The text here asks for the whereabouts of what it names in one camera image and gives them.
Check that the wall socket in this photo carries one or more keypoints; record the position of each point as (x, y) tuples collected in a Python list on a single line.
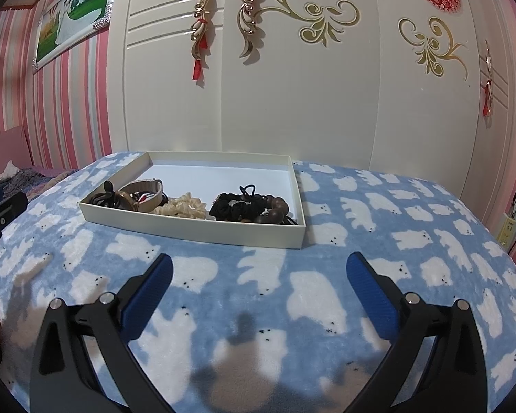
[(509, 230)]

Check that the white shallow tray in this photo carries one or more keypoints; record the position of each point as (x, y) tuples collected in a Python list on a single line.
[(223, 172)]

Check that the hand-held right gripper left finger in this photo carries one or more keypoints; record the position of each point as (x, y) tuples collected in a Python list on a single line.
[(148, 297)]

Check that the purple patterned bedding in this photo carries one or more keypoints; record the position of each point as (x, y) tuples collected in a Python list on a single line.
[(34, 180)]

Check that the black scrunchie with silver charm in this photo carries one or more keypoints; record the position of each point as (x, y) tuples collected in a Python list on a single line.
[(236, 211)]

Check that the blue blanket with white bears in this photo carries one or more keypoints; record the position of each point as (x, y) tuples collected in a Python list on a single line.
[(258, 284)]

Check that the red tassel ornament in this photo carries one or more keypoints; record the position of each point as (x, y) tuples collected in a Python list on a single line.
[(199, 69), (486, 103)]

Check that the framed landscape picture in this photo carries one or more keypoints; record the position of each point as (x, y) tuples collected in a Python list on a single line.
[(77, 4)]

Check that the cream scrunchie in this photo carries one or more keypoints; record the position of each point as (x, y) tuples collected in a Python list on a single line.
[(180, 208)]

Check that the white crumpled cloth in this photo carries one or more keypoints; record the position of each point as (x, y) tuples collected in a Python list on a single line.
[(8, 174)]

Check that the pink headboard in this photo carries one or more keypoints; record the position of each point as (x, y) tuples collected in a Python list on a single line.
[(4, 150)]

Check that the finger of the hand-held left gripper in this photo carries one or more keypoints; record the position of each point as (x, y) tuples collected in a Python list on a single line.
[(8, 208)]

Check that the white wardrobe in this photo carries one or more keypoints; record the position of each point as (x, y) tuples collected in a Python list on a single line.
[(305, 107)]

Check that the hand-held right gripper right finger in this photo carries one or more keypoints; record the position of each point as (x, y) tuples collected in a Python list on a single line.
[(372, 297)]

